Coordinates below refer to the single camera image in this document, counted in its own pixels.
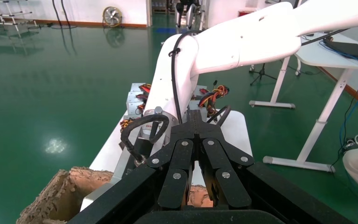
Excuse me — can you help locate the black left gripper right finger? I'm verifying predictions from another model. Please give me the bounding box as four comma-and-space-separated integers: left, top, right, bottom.
195, 110, 255, 210

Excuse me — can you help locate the black laptop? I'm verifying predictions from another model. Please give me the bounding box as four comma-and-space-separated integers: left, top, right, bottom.
323, 39, 358, 61

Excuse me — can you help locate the thin black cable loop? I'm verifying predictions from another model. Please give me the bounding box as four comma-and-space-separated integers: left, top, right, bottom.
207, 105, 232, 126

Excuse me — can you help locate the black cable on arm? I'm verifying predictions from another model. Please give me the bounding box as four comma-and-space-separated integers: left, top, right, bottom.
168, 30, 204, 124

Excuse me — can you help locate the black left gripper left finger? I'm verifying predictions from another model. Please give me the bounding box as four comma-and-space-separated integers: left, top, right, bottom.
145, 110, 197, 210

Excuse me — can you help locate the white desk with legs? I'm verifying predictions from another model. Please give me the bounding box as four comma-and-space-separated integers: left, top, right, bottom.
249, 31, 358, 173

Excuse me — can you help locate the white metal rack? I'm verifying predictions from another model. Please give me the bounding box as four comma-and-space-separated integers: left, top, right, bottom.
0, 0, 38, 35

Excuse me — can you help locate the round floor fan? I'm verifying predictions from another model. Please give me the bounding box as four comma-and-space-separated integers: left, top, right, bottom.
102, 6, 124, 28

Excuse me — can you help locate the brown cardboard divider box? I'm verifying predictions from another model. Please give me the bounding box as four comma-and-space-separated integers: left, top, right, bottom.
16, 167, 213, 224

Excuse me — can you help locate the black hanging cable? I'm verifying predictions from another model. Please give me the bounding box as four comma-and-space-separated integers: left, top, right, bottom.
51, 0, 63, 28
61, 0, 78, 30

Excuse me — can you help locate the black tripod stand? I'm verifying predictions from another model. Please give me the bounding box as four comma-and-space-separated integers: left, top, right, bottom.
249, 63, 278, 86

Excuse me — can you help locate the thick black hose loop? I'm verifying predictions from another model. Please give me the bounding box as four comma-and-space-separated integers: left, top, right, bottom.
119, 113, 171, 166

